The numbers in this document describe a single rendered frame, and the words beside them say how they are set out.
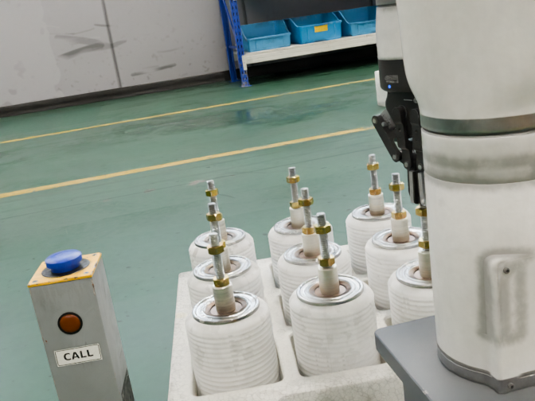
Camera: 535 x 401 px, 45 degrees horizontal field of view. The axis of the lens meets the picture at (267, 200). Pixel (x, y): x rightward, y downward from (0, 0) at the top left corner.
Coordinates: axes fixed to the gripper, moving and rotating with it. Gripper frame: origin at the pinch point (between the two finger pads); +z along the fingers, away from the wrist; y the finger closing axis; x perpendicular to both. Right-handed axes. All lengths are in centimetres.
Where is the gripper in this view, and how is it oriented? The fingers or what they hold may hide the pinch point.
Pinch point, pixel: (423, 185)
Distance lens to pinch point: 71.6
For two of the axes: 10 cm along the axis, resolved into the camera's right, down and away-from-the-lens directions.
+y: 5.3, 1.8, -8.3
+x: 8.4, -2.6, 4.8
